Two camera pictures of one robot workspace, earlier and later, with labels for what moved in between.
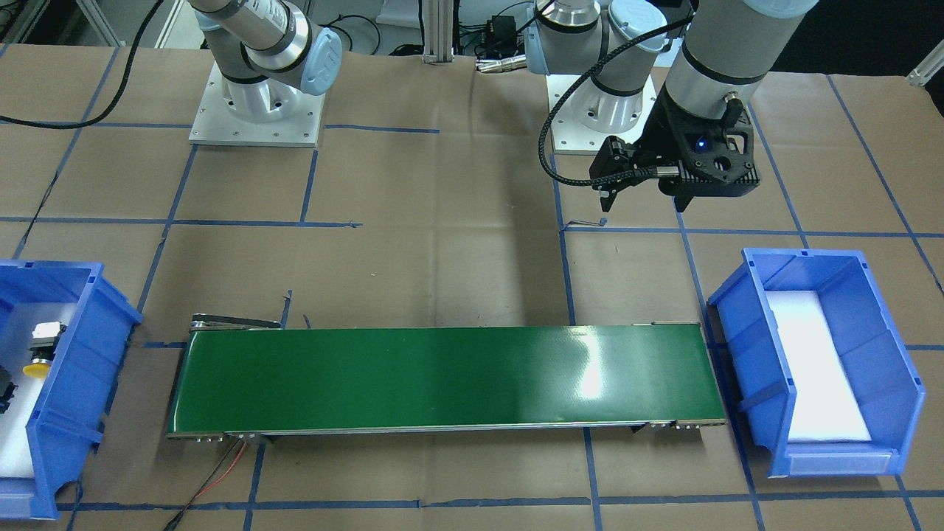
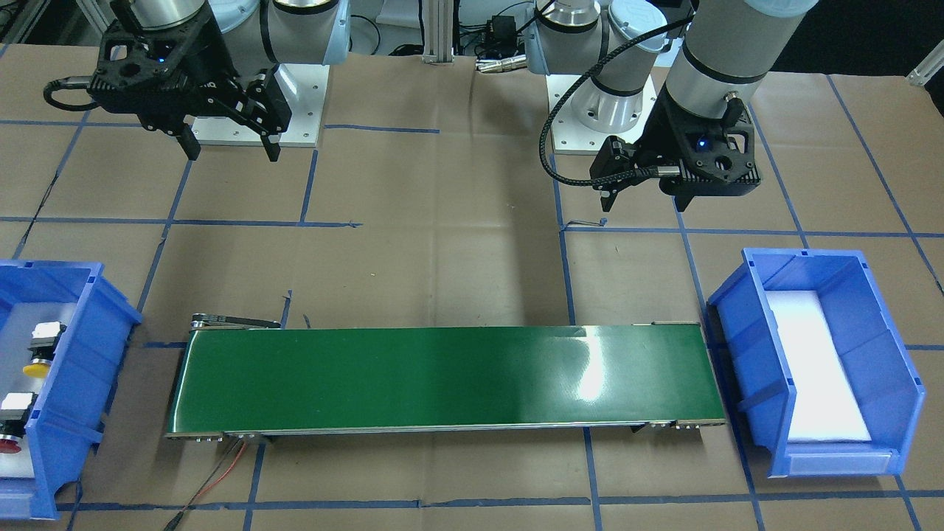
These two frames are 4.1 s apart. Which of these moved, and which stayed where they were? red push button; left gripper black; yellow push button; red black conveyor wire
Moved: red push button
Stayed: yellow push button; left gripper black; red black conveyor wire
